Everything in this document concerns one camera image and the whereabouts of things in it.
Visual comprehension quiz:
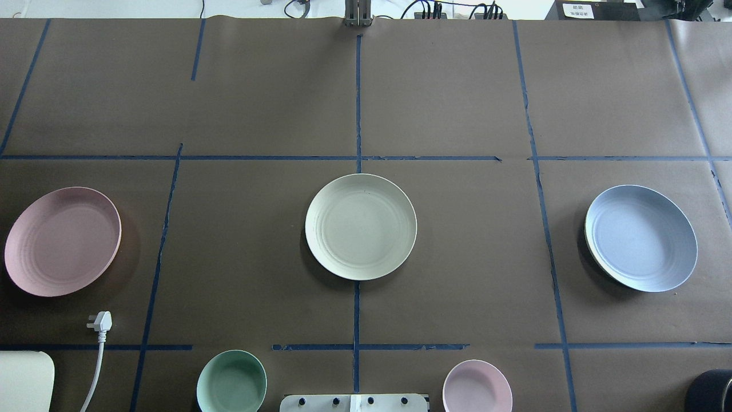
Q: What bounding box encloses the dark round cup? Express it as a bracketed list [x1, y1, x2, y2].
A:
[684, 369, 731, 411]

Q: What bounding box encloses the cream white plate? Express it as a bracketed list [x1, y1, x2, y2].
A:
[304, 174, 418, 281]

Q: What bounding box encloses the white power plug cable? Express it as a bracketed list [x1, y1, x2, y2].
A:
[79, 311, 113, 412]

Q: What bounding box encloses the black cables bundle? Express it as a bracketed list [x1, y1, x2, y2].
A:
[400, 0, 505, 21]

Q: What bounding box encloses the blue plate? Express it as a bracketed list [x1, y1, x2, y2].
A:
[583, 185, 699, 293]

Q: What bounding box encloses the pink plate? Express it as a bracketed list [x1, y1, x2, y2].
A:
[3, 186, 122, 297]

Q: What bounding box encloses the grey metal post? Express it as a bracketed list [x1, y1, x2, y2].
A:
[344, 0, 373, 27]

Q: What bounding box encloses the pink bowl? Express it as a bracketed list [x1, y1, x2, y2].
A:
[442, 359, 514, 411]

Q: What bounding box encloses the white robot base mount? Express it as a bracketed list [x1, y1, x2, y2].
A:
[279, 393, 431, 411]

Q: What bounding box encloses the green bowl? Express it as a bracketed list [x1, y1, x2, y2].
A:
[196, 350, 268, 411]

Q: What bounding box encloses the black box with label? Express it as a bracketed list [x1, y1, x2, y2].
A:
[544, 1, 641, 21]

